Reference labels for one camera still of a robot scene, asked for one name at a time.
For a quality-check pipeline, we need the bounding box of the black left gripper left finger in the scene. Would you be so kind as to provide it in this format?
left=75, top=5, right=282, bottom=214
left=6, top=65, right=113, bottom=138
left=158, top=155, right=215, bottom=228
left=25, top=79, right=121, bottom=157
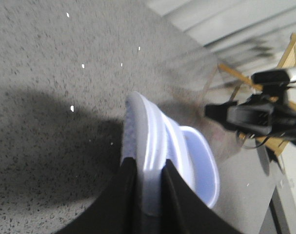
left=57, top=157, right=137, bottom=234

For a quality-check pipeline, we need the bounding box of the wooden stand frame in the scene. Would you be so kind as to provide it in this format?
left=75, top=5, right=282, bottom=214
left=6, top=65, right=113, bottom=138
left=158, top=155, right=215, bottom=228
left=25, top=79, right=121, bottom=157
left=204, top=33, right=296, bottom=156

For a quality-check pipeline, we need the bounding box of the black camera on mount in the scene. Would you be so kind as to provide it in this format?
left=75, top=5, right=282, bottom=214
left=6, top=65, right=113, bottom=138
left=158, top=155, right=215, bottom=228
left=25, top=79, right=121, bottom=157
left=204, top=67, right=296, bottom=146

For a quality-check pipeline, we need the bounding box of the light blue slipper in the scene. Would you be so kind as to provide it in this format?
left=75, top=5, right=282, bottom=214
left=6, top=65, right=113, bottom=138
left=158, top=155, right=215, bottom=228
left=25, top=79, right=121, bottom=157
left=121, top=92, right=220, bottom=216

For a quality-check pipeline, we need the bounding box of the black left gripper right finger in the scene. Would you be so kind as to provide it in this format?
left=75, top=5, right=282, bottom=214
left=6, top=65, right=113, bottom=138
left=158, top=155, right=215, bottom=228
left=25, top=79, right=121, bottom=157
left=160, top=159, right=240, bottom=234

